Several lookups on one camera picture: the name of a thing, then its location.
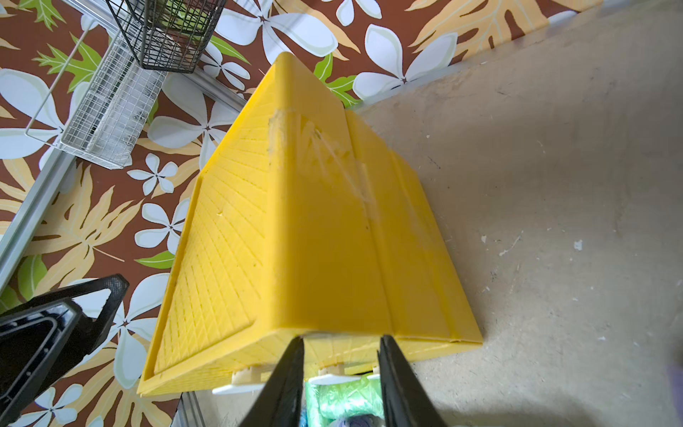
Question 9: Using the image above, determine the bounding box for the green trash bag roll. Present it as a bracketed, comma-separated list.
[300, 375, 385, 426]

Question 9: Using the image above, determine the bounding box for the white wire basket left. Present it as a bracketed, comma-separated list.
[24, 34, 167, 170]

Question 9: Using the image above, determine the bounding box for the yellow plastic drawer cabinet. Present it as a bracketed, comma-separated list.
[138, 53, 483, 397]

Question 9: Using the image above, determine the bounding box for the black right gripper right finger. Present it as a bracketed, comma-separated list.
[378, 336, 446, 427]

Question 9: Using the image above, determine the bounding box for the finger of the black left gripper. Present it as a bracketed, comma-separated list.
[1, 274, 129, 425]

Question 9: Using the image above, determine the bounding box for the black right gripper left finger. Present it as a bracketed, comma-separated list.
[239, 336, 304, 427]

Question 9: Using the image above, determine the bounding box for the black wire basket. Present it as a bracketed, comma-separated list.
[107, 0, 226, 74]

